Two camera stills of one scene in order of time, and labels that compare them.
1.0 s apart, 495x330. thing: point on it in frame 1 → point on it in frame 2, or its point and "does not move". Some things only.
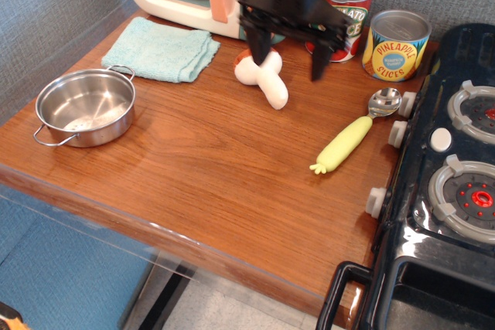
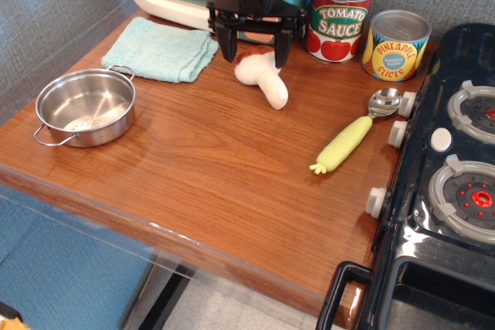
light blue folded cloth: [164, 52] does not move
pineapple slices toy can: [396, 45] does not move
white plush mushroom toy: [266, 76] does not move
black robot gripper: [297, 3] → [256, 7]
